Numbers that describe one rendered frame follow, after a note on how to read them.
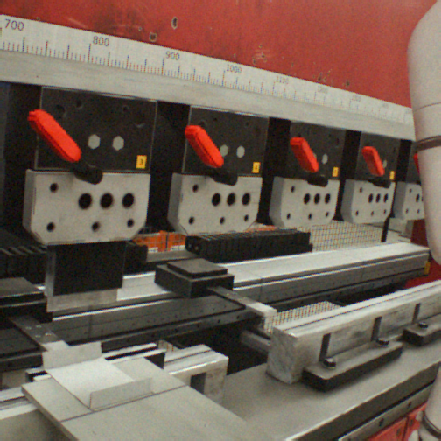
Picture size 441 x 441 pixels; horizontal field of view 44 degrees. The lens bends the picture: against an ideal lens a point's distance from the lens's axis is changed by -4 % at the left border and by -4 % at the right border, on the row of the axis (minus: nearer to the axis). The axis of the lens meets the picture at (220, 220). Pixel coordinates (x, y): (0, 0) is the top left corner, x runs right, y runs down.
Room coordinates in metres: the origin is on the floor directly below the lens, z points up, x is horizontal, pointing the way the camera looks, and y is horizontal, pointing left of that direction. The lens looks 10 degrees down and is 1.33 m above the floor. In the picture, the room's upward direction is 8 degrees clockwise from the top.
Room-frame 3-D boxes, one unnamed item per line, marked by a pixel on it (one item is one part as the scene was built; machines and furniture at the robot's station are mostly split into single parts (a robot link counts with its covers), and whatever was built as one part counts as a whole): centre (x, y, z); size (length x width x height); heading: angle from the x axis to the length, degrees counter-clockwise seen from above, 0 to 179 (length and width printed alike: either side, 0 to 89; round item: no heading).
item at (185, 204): (0.78, 0.03, 1.26); 0.15 x 0.09 x 0.17; 136
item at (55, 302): (0.66, 0.15, 1.13); 0.10 x 0.02 x 0.10; 136
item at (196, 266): (1.05, -0.02, 1.01); 0.26 x 0.12 x 0.05; 46
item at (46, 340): (0.76, 0.27, 1.01); 0.26 x 0.12 x 0.05; 46
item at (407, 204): (1.21, -0.39, 1.26); 0.15 x 0.09 x 0.17; 136
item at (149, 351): (0.68, 0.13, 0.98); 0.20 x 0.03 x 0.03; 136
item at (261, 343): (1.35, 0.01, 0.81); 0.64 x 0.08 x 0.14; 46
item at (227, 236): (1.49, -0.09, 1.02); 0.44 x 0.06 x 0.04; 136
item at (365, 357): (1.05, -0.31, 0.89); 0.30 x 0.05 x 0.03; 136
